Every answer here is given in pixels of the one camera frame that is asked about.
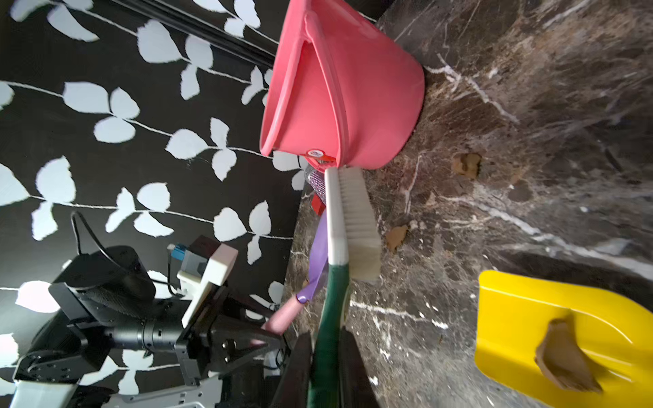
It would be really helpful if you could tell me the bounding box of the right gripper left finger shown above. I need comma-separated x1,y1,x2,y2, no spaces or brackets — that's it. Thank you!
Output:
270,331,313,408

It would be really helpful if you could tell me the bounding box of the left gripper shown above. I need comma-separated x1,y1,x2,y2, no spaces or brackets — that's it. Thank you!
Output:
174,290,283,385

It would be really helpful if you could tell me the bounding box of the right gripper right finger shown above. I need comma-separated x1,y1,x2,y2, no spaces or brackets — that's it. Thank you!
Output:
338,327,380,408

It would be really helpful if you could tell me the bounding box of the purple square shovel pink handle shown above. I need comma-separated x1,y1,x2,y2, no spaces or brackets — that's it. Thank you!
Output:
262,211,328,335

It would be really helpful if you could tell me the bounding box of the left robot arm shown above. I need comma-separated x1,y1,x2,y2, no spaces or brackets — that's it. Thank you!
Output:
12,246,283,407

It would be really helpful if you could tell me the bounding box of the pink plastic bucket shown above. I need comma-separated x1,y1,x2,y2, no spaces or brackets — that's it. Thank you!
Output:
259,1,425,171

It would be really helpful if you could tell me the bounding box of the red small block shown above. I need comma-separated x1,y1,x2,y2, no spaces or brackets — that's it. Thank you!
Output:
311,194,326,217

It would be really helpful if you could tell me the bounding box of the purple glitter microphone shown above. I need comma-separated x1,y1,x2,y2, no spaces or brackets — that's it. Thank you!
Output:
305,166,326,203

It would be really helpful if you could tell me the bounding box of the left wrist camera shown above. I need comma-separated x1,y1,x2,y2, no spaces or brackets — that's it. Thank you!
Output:
168,236,238,328

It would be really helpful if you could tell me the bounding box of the yellow shovel wooden handle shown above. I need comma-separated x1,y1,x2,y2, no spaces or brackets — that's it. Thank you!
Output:
474,270,652,407

